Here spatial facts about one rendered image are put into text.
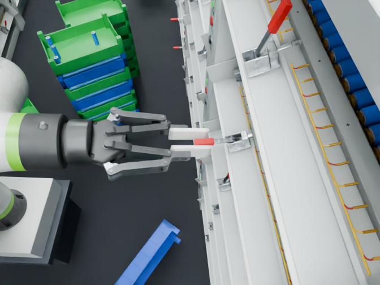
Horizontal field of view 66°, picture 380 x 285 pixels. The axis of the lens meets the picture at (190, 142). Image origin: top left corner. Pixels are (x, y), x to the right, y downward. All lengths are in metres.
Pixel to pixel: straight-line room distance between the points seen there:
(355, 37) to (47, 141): 0.41
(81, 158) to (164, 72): 1.47
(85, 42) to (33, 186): 0.66
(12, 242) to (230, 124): 0.87
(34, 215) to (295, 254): 1.00
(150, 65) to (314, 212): 1.75
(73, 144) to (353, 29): 0.39
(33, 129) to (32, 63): 1.74
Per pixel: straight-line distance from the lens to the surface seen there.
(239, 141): 0.52
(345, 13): 0.19
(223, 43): 0.57
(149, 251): 1.20
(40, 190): 1.20
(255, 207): 0.50
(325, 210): 0.30
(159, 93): 1.80
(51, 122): 0.48
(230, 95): 0.60
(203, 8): 0.82
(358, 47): 0.18
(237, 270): 0.67
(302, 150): 0.32
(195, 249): 1.39
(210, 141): 0.52
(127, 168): 0.47
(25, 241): 1.16
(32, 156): 0.49
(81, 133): 0.47
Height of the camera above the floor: 1.37
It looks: 60 degrees down
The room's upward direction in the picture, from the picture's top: straight up
